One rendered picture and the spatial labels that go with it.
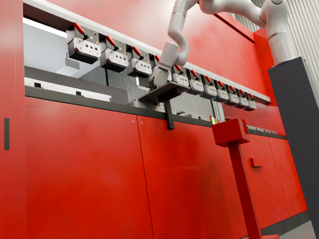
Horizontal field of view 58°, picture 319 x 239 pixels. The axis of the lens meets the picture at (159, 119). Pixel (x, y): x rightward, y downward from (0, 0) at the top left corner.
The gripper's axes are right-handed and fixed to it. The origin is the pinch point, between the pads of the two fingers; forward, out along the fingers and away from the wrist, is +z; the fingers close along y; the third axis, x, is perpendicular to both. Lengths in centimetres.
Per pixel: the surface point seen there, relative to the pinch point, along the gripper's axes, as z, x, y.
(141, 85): -1.5, -10.2, 2.7
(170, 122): 10.2, 21.0, 1.3
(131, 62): -12.0, -18.4, 9.7
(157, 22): -45, -43, -20
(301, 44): -132, -88, -380
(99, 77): 81, -568, -345
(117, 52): -14.8, -16.7, 23.3
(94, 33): -20.1, -22.2, 37.6
